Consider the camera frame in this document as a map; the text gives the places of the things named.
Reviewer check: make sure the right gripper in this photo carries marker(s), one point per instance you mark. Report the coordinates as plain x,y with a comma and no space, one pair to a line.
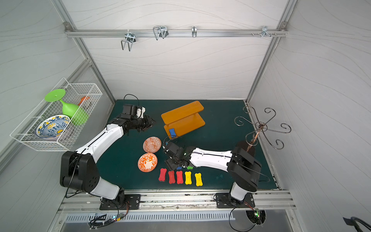
174,156

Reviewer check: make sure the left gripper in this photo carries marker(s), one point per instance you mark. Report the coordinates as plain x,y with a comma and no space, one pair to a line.
145,123

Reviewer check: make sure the red eraser top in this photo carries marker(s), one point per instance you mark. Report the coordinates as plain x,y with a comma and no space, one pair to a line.
179,177
171,177

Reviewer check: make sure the pink eraser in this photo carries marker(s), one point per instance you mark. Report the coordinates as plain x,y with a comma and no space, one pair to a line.
162,175

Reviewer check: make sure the yellow eraser top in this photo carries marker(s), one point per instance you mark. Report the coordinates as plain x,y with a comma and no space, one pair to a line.
188,178
199,180

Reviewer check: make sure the orange wooden two-tier shelf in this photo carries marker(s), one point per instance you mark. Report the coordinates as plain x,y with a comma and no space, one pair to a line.
184,119

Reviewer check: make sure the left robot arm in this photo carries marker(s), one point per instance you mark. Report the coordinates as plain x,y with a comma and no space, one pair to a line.
79,168

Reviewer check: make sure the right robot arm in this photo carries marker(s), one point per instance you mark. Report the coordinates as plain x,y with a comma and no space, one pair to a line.
239,163

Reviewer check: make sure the orange geometric pattern bowl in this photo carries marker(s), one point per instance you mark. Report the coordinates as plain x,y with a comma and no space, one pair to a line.
152,145

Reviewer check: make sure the orange floral pattern bowl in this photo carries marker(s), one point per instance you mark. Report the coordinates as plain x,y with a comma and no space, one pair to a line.
147,162

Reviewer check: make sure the green plastic wine glass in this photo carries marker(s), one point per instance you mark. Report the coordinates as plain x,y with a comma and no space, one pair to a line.
77,114

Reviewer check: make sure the orange utensil in basket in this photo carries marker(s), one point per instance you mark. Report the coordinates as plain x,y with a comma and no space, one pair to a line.
83,99

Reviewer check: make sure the metal scroll hook stand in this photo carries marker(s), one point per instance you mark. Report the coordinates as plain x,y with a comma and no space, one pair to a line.
260,128

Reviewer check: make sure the white vent strip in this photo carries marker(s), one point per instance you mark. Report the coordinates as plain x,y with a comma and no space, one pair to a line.
193,216

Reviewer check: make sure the double prong metal hook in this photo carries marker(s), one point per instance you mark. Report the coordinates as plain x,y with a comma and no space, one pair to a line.
128,41

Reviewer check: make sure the blue yellow ceramic bowl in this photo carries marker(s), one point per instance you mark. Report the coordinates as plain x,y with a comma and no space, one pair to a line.
52,127

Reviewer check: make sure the looped metal hook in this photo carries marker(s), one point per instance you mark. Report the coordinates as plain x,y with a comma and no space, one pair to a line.
160,32

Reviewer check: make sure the small metal hook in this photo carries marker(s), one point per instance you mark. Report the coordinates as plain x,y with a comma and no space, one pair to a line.
194,31

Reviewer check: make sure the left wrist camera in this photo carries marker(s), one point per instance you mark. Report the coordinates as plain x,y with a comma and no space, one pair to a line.
133,111

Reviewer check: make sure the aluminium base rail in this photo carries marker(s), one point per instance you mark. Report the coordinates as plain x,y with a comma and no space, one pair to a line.
202,200

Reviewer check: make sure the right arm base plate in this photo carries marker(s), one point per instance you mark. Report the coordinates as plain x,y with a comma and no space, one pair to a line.
223,200

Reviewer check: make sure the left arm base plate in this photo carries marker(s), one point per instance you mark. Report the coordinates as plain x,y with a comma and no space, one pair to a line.
130,201

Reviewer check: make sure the white wire basket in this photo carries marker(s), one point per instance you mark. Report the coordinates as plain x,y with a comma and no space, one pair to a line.
25,131

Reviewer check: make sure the aluminium crossbar rail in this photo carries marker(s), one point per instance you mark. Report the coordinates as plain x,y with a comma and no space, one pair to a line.
201,33

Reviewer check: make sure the right metal bracket hook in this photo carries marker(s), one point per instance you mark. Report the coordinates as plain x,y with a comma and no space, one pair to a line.
264,33

